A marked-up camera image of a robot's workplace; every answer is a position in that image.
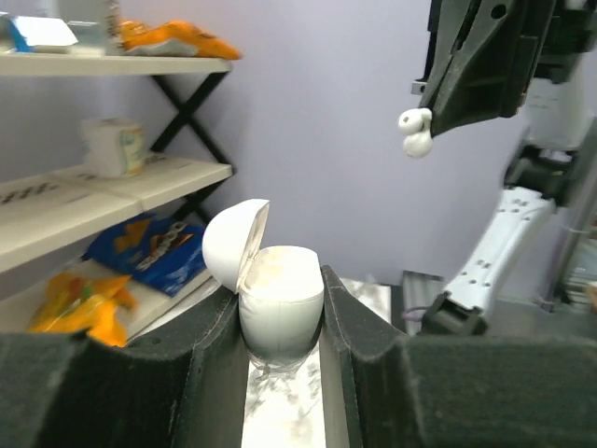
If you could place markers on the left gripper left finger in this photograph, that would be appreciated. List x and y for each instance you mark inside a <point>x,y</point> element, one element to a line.
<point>181,385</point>

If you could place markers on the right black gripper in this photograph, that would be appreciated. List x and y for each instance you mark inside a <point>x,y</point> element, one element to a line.
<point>483,55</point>

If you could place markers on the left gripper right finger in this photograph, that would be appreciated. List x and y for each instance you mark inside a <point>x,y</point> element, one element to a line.
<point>384,389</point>

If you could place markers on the beige earbud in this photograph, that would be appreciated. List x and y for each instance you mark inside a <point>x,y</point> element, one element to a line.
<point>415,124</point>

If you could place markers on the white earbud charging case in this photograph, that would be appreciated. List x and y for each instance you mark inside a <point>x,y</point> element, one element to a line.
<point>280,288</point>

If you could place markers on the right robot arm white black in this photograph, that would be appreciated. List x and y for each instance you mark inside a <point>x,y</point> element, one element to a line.
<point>553,167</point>

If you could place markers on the blue Doritos bag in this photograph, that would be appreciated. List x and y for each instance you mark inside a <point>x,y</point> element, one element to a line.
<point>158,252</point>

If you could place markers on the orange snack bag lower shelf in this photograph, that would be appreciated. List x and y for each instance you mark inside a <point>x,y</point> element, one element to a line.
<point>73,302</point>

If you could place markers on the white yellow cup on shelf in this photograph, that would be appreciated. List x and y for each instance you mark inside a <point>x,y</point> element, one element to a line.
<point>113,147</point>

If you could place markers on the orange honey dijon chips bag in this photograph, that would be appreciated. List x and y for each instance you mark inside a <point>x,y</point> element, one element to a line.
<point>174,39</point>

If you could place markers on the blue white toothpaste box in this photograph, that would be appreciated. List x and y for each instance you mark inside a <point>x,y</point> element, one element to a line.
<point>40,34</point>

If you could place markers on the black frame cream shelf unit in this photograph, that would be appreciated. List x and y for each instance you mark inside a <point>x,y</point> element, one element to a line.
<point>45,213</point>

